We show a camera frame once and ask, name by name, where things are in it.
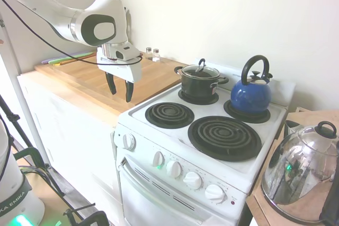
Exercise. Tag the white stove knob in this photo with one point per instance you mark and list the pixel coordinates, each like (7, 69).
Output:
(129, 142)
(158, 158)
(214, 194)
(192, 180)
(173, 169)

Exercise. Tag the small black coil burner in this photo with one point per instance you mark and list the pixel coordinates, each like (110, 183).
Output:
(262, 117)
(169, 115)
(185, 98)

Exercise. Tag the black tripod stand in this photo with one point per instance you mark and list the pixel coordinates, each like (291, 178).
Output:
(16, 128)

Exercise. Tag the purple cutting mat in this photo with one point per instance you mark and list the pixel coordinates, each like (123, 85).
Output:
(53, 59)

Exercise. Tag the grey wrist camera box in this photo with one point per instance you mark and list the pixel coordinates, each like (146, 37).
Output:
(127, 51)

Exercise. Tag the large black coil burner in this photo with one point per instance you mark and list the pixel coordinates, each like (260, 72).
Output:
(225, 138)

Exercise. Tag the black cooking pot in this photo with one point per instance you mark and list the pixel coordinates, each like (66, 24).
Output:
(196, 87)

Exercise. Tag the black clamp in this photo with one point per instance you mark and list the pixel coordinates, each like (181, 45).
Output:
(90, 218)

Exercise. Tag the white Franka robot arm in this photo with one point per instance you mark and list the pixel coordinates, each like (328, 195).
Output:
(61, 11)

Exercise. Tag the white electric stove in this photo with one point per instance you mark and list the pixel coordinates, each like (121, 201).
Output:
(164, 197)

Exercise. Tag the wooden side table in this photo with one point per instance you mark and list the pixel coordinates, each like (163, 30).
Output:
(304, 120)

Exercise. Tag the glass shaker silver cap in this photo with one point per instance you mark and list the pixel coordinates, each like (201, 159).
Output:
(149, 53)
(156, 55)

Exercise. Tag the large wooden countertop board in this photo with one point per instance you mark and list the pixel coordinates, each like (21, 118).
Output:
(84, 77)

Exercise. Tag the black appliance corner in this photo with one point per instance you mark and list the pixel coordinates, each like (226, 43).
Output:
(331, 204)

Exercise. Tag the white cabinet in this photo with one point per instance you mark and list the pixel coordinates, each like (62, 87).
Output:
(66, 136)

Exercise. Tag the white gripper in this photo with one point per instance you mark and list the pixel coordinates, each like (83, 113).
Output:
(132, 71)

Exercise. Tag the stainless steel kettle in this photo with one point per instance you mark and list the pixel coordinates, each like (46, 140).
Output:
(296, 175)

